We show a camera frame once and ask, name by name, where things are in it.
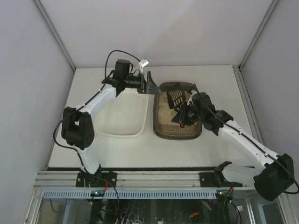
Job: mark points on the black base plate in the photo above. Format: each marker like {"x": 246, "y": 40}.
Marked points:
{"x": 99, "y": 179}
{"x": 216, "y": 178}

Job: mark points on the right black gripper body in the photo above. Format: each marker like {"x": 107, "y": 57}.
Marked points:
{"x": 182, "y": 113}

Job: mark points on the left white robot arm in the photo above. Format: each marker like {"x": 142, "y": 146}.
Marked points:
{"x": 77, "y": 123}

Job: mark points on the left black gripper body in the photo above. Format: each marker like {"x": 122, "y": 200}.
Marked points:
{"x": 144, "y": 83}

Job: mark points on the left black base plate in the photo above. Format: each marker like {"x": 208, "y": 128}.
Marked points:
{"x": 99, "y": 179}

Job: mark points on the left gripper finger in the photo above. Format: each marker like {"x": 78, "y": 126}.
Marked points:
{"x": 145, "y": 91}
{"x": 151, "y": 87}

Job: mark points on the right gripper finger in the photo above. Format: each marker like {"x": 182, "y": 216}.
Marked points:
{"x": 186, "y": 105}
{"x": 179, "y": 118}

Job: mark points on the grey slotted cable duct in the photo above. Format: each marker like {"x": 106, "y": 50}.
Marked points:
{"x": 131, "y": 194}

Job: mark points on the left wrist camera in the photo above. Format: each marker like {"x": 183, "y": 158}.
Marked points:
{"x": 143, "y": 63}

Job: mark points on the white plastic tray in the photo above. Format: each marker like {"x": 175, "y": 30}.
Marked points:
{"x": 124, "y": 116}

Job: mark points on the brown translucent litter box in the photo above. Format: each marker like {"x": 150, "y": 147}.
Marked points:
{"x": 163, "y": 127}

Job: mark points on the black slotted litter scoop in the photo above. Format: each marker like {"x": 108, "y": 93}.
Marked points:
{"x": 175, "y": 96}

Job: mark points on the right aluminium side rail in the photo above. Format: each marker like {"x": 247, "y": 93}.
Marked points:
{"x": 248, "y": 105}

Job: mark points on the aluminium mounting rail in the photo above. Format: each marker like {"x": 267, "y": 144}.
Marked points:
{"x": 129, "y": 179}

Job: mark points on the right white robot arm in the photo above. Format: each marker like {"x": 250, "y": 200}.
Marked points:
{"x": 271, "y": 175}

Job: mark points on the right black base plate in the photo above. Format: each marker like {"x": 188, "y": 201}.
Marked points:
{"x": 216, "y": 178}

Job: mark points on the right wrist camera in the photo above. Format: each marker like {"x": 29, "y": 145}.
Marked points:
{"x": 195, "y": 89}

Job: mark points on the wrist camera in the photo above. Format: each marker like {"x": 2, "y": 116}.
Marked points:
{"x": 143, "y": 63}
{"x": 195, "y": 89}

